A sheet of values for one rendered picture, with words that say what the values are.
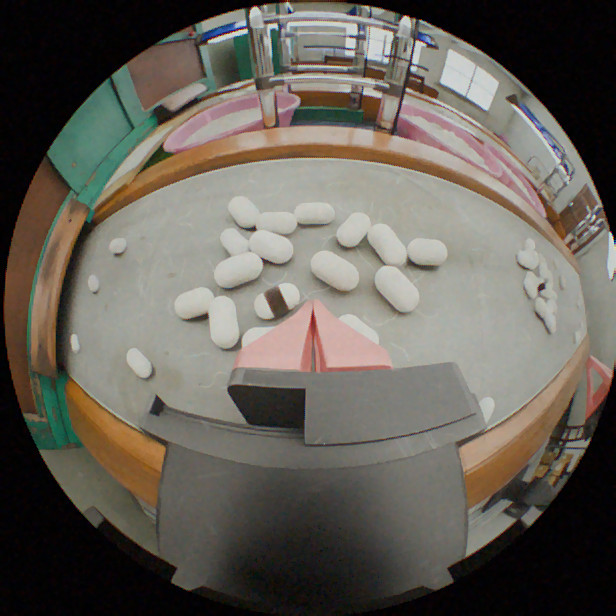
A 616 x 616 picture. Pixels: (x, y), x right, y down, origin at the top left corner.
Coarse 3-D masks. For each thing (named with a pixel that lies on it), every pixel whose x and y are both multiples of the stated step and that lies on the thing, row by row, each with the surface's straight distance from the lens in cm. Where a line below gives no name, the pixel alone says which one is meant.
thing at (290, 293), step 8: (280, 288) 13; (288, 288) 13; (296, 288) 14; (288, 296) 13; (296, 296) 13; (256, 304) 13; (264, 304) 13; (288, 304) 13; (296, 304) 14; (256, 312) 14; (264, 312) 13
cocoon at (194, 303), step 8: (200, 288) 15; (184, 296) 16; (192, 296) 15; (200, 296) 15; (208, 296) 15; (176, 304) 16; (184, 304) 15; (192, 304) 15; (200, 304) 15; (208, 304) 15; (176, 312) 16; (184, 312) 16; (192, 312) 15; (200, 312) 15
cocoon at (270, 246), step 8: (256, 232) 15; (264, 232) 15; (256, 240) 15; (264, 240) 15; (272, 240) 14; (280, 240) 14; (288, 240) 15; (256, 248) 15; (264, 248) 15; (272, 248) 14; (280, 248) 14; (288, 248) 14; (264, 256) 15; (272, 256) 14; (280, 256) 14; (288, 256) 15
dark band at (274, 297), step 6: (270, 288) 14; (276, 288) 13; (264, 294) 13; (270, 294) 13; (276, 294) 13; (282, 294) 13; (270, 300) 13; (276, 300) 13; (282, 300) 13; (270, 306) 13; (276, 306) 13; (282, 306) 13; (276, 312) 13; (282, 312) 13
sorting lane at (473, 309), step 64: (192, 192) 26; (256, 192) 21; (320, 192) 20; (384, 192) 22; (448, 192) 28; (128, 256) 28; (192, 256) 19; (448, 256) 21; (512, 256) 32; (128, 320) 24; (192, 320) 17; (256, 320) 15; (384, 320) 15; (448, 320) 18; (512, 320) 26; (576, 320) 84; (128, 384) 24; (192, 384) 17; (512, 384) 27
